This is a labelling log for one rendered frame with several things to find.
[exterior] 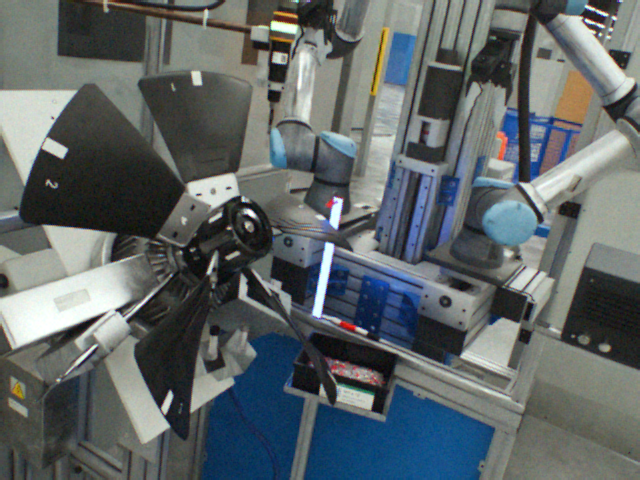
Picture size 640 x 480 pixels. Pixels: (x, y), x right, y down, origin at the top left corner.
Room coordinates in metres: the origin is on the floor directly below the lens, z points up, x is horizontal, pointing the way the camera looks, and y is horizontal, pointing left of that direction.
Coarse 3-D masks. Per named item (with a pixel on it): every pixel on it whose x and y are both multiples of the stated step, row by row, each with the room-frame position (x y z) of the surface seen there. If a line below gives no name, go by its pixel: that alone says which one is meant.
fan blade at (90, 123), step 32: (96, 96) 0.89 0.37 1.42; (64, 128) 0.85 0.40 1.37; (96, 128) 0.88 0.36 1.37; (128, 128) 0.91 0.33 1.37; (64, 160) 0.84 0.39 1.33; (96, 160) 0.87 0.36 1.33; (128, 160) 0.90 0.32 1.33; (160, 160) 0.94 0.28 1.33; (32, 192) 0.80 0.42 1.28; (64, 192) 0.83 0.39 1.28; (96, 192) 0.86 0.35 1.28; (128, 192) 0.90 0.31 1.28; (160, 192) 0.93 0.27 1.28; (64, 224) 0.83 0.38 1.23; (96, 224) 0.87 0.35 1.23; (128, 224) 0.90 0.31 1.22; (160, 224) 0.94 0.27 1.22
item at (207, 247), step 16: (224, 208) 0.98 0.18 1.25; (240, 208) 1.02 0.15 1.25; (256, 208) 1.04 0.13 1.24; (208, 224) 0.98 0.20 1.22; (224, 224) 0.95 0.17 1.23; (240, 224) 0.99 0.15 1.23; (256, 224) 1.02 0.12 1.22; (192, 240) 1.00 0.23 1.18; (208, 240) 0.96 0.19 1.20; (224, 240) 0.95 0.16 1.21; (240, 240) 0.96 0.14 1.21; (256, 240) 0.99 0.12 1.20; (272, 240) 1.02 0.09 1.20; (176, 256) 0.98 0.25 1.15; (192, 256) 0.99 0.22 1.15; (208, 256) 0.97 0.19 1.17; (224, 256) 0.96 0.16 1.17; (240, 256) 0.95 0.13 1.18; (256, 256) 0.97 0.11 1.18; (192, 272) 0.97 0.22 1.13; (224, 272) 1.03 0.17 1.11
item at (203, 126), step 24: (168, 72) 1.19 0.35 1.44; (144, 96) 1.14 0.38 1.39; (168, 96) 1.16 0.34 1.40; (192, 96) 1.17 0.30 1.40; (216, 96) 1.19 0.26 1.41; (240, 96) 1.22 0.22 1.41; (168, 120) 1.13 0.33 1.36; (192, 120) 1.14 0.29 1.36; (216, 120) 1.15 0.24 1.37; (240, 120) 1.18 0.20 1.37; (168, 144) 1.11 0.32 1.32; (192, 144) 1.11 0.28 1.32; (216, 144) 1.12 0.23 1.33; (240, 144) 1.14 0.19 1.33; (192, 168) 1.08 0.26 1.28; (216, 168) 1.09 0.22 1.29
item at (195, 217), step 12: (180, 204) 0.96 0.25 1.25; (204, 204) 0.98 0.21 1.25; (180, 216) 0.96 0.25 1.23; (192, 216) 0.98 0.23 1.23; (204, 216) 0.99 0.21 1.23; (168, 228) 0.95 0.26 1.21; (180, 228) 0.96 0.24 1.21; (192, 228) 0.98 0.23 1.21; (168, 240) 0.95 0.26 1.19; (180, 240) 0.97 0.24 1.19
